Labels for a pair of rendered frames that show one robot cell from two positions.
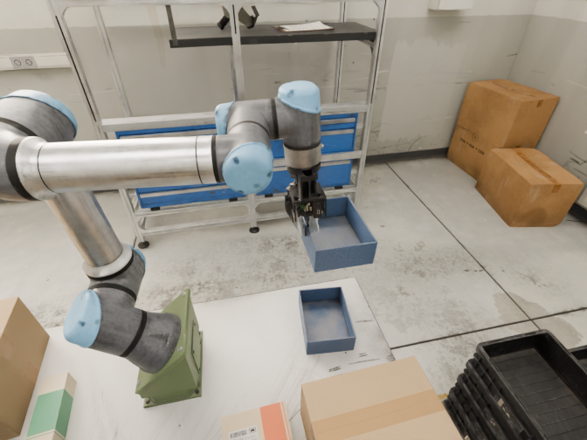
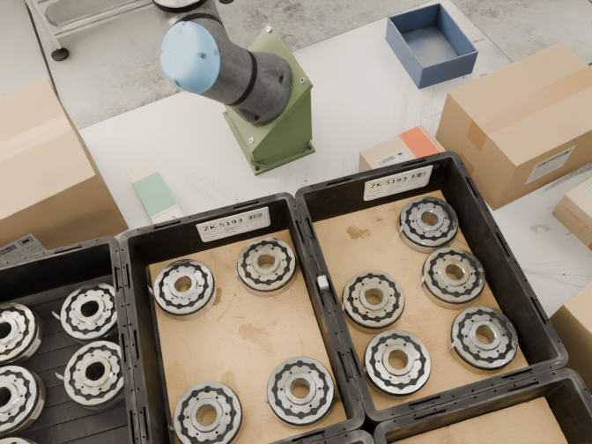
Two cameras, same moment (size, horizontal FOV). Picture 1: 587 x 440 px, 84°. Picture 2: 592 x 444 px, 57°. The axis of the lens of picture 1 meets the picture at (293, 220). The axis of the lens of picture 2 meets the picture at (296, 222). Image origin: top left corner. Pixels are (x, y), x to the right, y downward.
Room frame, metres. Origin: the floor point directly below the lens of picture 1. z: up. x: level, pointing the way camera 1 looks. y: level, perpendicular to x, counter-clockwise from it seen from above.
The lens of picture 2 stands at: (-0.35, 0.44, 1.69)
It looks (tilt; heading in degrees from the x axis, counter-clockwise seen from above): 59 degrees down; 351
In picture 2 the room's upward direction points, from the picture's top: 5 degrees counter-clockwise
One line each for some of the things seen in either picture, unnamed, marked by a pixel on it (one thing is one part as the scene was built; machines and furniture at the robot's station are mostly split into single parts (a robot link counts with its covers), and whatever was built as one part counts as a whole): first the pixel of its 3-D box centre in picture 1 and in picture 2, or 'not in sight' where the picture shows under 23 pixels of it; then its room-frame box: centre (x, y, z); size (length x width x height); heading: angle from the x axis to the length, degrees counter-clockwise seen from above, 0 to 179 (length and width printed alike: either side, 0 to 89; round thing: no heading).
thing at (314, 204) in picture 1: (305, 188); not in sight; (0.60, -0.03, 1.26); 0.09 x 0.08 x 0.12; 11
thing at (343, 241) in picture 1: (332, 230); not in sight; (0.65, -0.10, 1.11); 0.20 x 0.15 x 0.07; 13
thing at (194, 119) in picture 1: (243, 115); not in sight; (2.02, 0.32, 0.91); 1.70 x 0.10 x 0.05; 102
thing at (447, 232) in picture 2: not in sight; (429, 220); (0.09, 0.13, 0.86); 0.10 x 0.10 x 0.01
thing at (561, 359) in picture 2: not in sight; (417, 270); (-0.02, 0.20, 0.92); 0.40 x 0.30 x 0.02; 2
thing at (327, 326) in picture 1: (325, 318); (429, 44); (0.65, -0.10, 0.74); 0.20 x 0.15 x 0.07; 6
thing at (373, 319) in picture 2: not in sight; (373, 298); (-0.02, 0.27, 0.86); 0.10 x 0.10 x 0.01
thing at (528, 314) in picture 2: not in sight; (412, 284); (-0.02, 0.20, 0.87); 0.40 x 0.30 x 0.11; 2
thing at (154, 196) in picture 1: (187, 168); not in sight; (1.91, 0.70, 0.60); 0.72 x 0.03 x 0.56; 102
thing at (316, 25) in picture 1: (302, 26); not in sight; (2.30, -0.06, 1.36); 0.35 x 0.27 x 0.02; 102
